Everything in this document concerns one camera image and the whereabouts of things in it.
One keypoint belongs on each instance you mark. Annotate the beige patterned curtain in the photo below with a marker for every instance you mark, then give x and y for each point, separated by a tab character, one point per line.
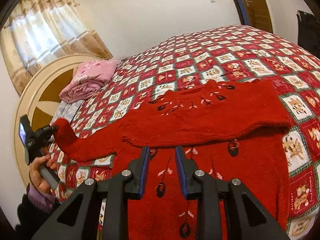
50	30

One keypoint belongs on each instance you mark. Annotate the person's left hand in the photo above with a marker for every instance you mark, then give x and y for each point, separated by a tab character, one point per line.
40	177

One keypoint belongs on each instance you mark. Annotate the pink pillow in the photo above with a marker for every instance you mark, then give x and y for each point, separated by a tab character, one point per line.
92	76

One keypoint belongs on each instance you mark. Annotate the red knitted sweater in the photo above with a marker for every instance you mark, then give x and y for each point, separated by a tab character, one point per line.
200	123

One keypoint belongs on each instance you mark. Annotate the brown wooden door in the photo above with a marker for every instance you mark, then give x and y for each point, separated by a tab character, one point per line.
253	12

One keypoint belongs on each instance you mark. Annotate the red bear printed blanket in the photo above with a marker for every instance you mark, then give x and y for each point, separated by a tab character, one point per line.
190	55

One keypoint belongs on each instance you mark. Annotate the cream wooden headboard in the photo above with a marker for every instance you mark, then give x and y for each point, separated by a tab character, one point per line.
32	100

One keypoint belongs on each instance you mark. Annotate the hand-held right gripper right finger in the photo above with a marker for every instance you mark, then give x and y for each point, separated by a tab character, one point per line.
180	173

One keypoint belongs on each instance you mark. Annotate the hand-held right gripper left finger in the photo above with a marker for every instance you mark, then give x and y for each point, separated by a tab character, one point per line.
146	171

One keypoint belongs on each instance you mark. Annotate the black bag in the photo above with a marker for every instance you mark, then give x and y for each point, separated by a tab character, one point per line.
308	30

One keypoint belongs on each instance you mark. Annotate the grey patterned bedding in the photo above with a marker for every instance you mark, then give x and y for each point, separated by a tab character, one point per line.
66	111

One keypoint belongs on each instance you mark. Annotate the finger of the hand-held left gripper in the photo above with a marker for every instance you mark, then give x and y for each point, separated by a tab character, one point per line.
48	130

